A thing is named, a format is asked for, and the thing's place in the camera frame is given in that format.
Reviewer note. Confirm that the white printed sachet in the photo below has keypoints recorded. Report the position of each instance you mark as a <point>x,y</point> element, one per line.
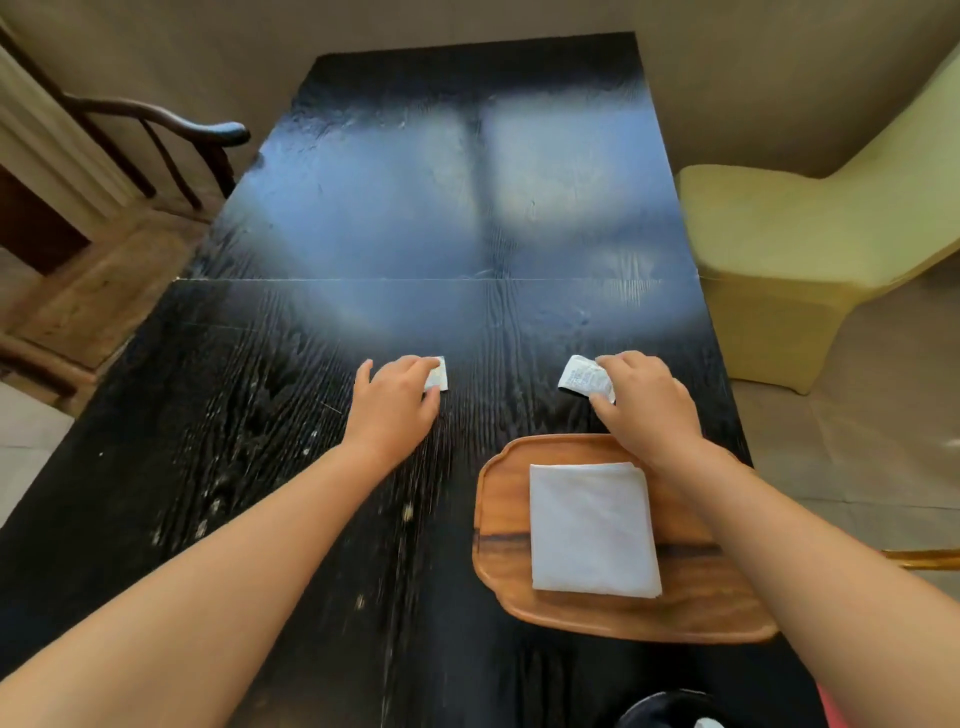
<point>583,375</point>

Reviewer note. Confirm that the person's right hand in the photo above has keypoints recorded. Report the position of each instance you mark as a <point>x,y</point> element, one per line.
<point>652,412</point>

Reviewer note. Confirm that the light wooden armrest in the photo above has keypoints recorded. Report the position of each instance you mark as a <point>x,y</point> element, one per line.
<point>926,559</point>

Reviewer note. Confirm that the brown wooden tray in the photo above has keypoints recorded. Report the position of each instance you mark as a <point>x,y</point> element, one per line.
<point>705,592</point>

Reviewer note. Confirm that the person's right forearm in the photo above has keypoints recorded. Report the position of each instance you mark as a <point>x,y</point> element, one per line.
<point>810,570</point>

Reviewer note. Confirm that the white folded napkin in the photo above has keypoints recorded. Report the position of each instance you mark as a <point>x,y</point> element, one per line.
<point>592,532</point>

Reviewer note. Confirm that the small white square packet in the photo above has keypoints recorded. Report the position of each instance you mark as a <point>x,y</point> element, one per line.
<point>439,375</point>

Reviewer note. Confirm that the yellow covered chair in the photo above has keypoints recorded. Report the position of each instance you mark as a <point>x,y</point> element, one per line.
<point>795,247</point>

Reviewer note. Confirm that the person's left thumb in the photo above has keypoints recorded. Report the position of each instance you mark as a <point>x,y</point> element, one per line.
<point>430,403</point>

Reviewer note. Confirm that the person's left hand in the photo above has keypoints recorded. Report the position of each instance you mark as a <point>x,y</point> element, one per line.
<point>386,416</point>

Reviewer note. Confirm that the person's left little finger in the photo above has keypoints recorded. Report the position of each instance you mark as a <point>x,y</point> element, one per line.
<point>364,373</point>

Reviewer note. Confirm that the person's right thumb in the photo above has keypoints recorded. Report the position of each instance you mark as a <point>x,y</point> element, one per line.
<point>601,406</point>

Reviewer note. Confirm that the person's left forearm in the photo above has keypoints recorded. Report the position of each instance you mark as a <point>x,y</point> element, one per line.
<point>202,577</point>

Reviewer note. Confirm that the dark wooden armchair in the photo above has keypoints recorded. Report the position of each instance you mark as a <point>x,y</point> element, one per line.
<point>112,300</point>

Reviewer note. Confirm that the black round bowl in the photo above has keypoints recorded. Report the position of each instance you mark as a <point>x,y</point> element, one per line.
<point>664,709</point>

